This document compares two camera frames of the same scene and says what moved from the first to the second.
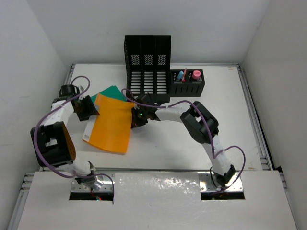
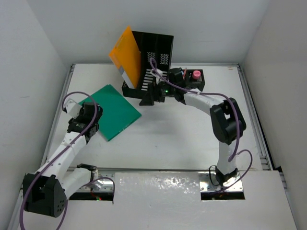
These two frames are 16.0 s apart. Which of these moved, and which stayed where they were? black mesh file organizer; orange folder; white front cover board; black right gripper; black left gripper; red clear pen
Moved: black left gripper; orange folder; black right gripper
Stayed: black mesh file organizer; white front cover board; red clear pen
